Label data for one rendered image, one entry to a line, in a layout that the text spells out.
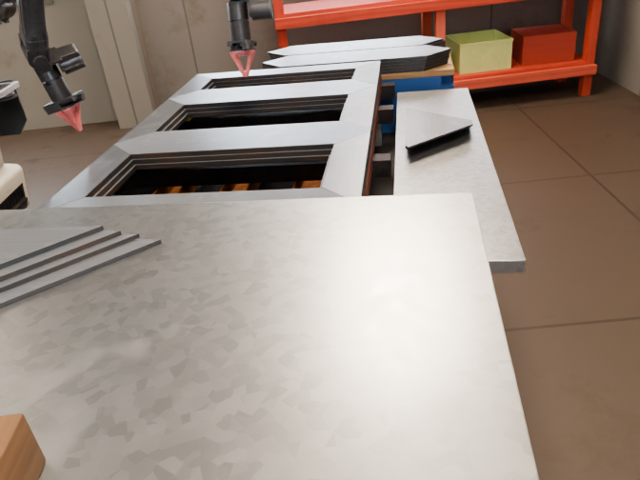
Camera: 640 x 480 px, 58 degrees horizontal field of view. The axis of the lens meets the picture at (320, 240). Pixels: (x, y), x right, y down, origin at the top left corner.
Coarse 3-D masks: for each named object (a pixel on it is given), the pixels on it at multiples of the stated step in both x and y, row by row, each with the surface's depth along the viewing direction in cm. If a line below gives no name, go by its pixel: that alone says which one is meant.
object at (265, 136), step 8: (264, 128) 165; (272, 128) 164; (280, 128) 164; (256, 136) 159; (264, 136) 159; (272, 136) 158; (248, 144) 155; (256, 144) 154; (264, 144) 153; (272, 144) 153
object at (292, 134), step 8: (288, 128) 163; (296, 128) 162; (304, 128) 162; (280, 136) 157; (288, 136) 157; (296, 136) 156; (304, 136) 155; (280, 144) 152; (288, 144) 152; (296, 144) 151
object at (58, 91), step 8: (56, 80) 157; (64, 80) 160; (48, 88) 157; (56, 88) 157; (64, 88) 159; (56, 96) 158; (64, 96) 159; (72, 96) 158; (48, 104) 161; (64, 104) 161
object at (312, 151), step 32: (320, 96) 188; (160, 128) 177; (128, 160) 156; (160, 160) 156; (192, 160) 155; (224, 160) 154; (256, 160) 152; (288, 160) 151; (320, 160) 150; (96, 192) 140
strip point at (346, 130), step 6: (342, 126) 160; (348, 126) 159; (354, 126) 159; (342, 132) 155; (348, 132) 154; (354, 132) 154; (360, 132) 153; (336, 138) 152; (342, 138) 151; (348, 138) 151
